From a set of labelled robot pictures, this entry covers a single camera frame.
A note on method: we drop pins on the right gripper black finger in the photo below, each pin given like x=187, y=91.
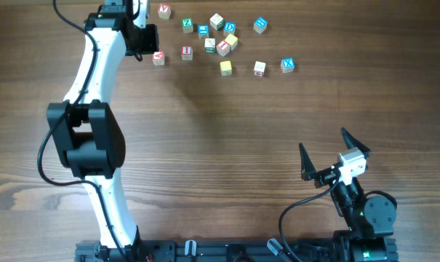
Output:
x=352, y=142
x=308, y=171

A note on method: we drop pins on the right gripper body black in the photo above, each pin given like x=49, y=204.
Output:
x=324, y=177

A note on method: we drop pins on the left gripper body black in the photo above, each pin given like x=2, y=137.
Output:
x=147, y=40

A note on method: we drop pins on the red letter A block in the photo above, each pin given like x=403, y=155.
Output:
x=158, y=58

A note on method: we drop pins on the red letter I block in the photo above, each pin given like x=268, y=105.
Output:
x=187, y=53

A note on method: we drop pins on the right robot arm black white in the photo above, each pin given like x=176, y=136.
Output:
x=369, y=216

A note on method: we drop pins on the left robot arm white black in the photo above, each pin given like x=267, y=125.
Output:
x=86, y=134

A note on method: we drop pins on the red letter Y block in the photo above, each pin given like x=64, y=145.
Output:
x=164, y=11

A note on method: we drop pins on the green letter Z block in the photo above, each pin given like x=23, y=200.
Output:
x=187, y=25

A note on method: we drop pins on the blue letter S block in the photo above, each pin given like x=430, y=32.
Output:
x=203, y=31

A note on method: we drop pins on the green picture block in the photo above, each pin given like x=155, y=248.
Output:
x=209, y=45

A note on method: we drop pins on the white green top block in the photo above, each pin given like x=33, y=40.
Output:
x=216, y=21

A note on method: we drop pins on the red letter block centre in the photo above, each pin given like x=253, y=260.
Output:
x=223, y=48

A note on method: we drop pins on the yellow block lower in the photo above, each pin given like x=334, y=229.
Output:
x=226, y=68

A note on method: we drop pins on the yellow block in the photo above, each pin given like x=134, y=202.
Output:
x=226, y=68
x=232, y=41

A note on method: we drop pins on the blue letter D block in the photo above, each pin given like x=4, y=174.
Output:
x=229, y=28

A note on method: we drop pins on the yellow block upper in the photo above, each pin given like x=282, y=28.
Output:
x=232, y=41

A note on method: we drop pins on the blue letter X block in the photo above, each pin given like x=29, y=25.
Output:
x=287, y=65

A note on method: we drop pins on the red number 6 block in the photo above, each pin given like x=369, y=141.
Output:
x=259, y=68

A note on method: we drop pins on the blue block far right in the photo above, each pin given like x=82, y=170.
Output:
x=260, y=25

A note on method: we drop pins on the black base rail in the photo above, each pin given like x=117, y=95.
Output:
x=234, y=251

